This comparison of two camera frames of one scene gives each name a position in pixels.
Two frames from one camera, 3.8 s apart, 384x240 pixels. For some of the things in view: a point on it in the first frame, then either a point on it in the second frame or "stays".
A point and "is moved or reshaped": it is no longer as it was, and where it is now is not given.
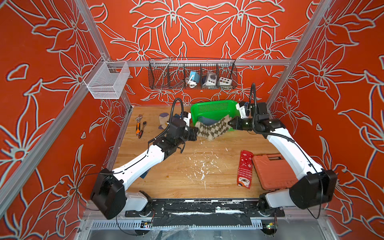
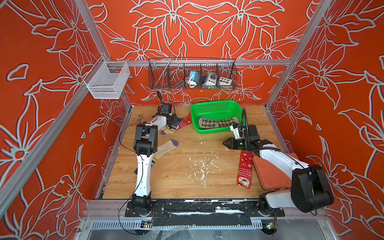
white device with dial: [211, 79] stays
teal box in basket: [196, 77] stays
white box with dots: [225, 81] stays
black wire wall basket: [192, 73] stays
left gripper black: [193, 131] → [174, 118]
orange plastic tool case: [274, 172] stays
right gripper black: [237, 124] → [231, 143]
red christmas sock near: [245, 171] stays
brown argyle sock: [211, 131] is moved or reshaped
